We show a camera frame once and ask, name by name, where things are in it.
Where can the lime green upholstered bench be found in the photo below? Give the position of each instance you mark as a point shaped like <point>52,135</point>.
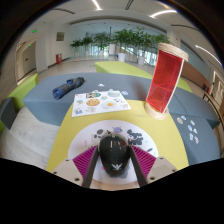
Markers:
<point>116,68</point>

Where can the round white printed mouse pad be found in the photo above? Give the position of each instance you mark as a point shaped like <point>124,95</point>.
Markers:
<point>83,140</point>

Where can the ceiling light strips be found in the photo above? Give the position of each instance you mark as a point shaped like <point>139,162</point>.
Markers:
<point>163,12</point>

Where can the row of potted plants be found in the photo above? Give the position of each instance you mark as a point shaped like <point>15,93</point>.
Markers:
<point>128,40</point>

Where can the grey upholstered bench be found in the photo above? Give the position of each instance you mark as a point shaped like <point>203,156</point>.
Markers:
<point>43,100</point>

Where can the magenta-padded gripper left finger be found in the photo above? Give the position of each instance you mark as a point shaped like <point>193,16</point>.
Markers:
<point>82,161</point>

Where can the group of small stickers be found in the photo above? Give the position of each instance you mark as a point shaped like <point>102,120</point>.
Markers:
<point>190,128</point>

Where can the green bench seat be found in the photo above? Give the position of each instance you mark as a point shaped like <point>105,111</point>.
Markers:
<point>23,90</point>

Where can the small grey round sticker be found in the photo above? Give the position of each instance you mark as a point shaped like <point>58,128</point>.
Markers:
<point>113,93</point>

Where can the beige door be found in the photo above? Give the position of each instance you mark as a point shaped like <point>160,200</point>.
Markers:
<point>29,58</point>

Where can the dark grey chair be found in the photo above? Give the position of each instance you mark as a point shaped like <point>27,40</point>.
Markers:
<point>7,112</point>

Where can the white food-print sticker sheet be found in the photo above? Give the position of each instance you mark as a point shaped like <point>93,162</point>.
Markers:
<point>100,103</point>

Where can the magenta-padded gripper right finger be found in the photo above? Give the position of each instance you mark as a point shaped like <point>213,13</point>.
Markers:
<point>146,161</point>

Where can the rolled blue cloth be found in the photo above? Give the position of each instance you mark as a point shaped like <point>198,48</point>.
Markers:
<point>67,87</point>

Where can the red waste bin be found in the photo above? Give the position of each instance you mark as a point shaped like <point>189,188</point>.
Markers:
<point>58,58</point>

